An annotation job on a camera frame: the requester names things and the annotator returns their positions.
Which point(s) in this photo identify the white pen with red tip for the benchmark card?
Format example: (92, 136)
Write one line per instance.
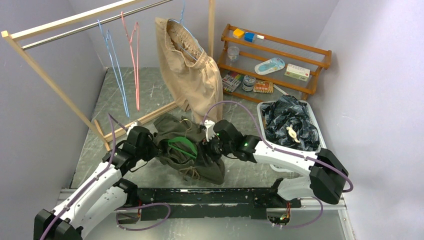
(279, 90)

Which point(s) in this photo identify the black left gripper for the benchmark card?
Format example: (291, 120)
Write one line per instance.
(154, 149)

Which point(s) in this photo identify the clear plastic cup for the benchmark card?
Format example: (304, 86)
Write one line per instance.
(233, 53)

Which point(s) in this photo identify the blue block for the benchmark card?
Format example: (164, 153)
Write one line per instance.
(249, 37)

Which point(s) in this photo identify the light blue wire hanger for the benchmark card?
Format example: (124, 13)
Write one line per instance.
(109, 44)

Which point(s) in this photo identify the pink wire hanger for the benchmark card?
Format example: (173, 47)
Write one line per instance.
(134, 48)

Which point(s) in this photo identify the dark leaf-print shorts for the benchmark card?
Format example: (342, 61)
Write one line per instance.
(291, 122)

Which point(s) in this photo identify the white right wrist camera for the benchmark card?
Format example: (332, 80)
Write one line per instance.
(209, 130)

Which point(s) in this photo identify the green hanger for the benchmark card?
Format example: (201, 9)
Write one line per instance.
(189, 148)

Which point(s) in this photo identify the yellow block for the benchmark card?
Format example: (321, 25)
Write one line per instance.
(238, 33)

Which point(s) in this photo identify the olive green shorts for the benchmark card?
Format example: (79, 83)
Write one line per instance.
(168, 127)

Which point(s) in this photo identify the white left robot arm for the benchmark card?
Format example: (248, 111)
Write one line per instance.
(101, 194)

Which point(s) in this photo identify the orange snack packet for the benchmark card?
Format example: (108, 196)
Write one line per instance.
(262, 86)

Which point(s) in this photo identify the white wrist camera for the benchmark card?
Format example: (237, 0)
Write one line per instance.
(132, 125)
(209, 130)

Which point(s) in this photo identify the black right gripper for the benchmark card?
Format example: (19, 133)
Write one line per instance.
(205, 148)

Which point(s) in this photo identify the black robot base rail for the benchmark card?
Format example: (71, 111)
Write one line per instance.
(178, 203)

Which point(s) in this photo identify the white green box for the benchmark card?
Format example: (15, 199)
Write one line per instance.
(297, 72)

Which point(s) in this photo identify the beige shorts with white stripe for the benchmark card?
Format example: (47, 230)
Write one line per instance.
(193, 78)

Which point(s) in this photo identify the blue hanger at right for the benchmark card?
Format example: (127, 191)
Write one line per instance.
(181, 23)

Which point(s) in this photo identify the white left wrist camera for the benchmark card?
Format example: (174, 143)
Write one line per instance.
(132, 125)

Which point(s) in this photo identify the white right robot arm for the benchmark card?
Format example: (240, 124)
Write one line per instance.
(322, 175)

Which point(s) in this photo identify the marker pen set pack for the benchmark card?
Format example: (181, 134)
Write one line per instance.
(231, 81)

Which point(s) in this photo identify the orange wooden shelf rack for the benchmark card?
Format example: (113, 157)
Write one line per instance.
(266, 47)

